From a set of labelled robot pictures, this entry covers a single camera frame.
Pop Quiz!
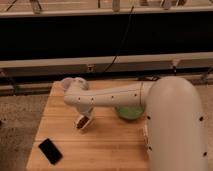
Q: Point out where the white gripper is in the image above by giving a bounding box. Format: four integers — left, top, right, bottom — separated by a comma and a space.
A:
75, 106, 94, 130

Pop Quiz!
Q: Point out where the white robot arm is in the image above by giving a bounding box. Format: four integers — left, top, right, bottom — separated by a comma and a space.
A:
61, 76, 208, 171

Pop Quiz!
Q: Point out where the black rectangular sponge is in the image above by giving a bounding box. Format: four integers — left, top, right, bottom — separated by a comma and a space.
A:
38, 138, 63, 165

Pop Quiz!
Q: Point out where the green bowl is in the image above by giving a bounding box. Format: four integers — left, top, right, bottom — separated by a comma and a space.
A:
116, 106, 144, 120

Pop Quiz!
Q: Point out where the black hanging cable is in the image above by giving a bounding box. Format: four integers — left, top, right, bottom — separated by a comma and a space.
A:
101, 4, 136, 73

